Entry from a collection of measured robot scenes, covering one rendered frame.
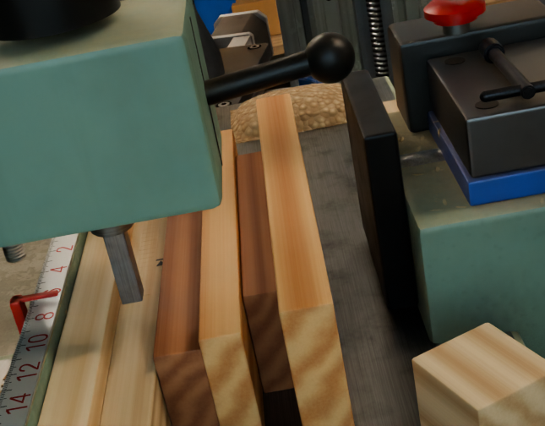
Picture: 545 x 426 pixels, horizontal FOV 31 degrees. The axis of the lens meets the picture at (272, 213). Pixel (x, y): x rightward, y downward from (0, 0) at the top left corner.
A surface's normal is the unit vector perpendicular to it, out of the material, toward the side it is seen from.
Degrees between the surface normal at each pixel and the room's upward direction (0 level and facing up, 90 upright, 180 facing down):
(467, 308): 90
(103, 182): 90
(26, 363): 0
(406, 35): 0
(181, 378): 90
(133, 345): 0
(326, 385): 90
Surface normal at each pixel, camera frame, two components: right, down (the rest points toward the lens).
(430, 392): -0.87, 0.35
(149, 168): 0.05, 0.44
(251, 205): -0.18, -0.88
